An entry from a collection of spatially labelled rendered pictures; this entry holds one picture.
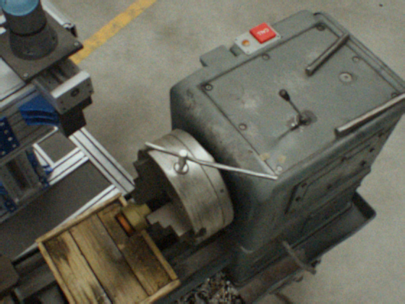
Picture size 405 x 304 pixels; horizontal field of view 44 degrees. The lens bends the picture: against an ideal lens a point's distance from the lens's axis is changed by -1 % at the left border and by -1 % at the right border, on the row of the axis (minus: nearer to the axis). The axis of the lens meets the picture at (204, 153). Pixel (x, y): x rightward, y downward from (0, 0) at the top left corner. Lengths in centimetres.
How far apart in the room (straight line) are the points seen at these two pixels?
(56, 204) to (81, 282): 94
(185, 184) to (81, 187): 125
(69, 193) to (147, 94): 85
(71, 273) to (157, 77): 175
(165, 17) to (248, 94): 207
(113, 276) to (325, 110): 79
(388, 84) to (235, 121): 47
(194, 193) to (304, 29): 64
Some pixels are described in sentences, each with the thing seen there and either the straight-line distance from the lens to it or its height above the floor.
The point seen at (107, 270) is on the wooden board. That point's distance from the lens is 159.
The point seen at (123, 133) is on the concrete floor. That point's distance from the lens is 288.
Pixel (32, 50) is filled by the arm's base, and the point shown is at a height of 120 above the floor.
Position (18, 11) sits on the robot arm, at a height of 135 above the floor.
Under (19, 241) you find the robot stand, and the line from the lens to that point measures 245.
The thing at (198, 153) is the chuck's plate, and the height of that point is 124.
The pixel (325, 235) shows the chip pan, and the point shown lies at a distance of 205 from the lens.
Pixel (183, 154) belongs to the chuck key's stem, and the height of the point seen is 132.
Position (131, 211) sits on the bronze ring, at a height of 112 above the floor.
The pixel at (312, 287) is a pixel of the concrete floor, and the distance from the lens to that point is 255.
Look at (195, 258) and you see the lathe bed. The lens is 161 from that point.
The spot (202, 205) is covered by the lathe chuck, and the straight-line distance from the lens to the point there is 132.
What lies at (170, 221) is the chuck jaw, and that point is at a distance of 138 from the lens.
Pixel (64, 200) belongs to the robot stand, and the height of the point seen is 21.
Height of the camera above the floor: 238
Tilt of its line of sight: 59 degrees down
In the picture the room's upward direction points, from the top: 3 degrees clockwise
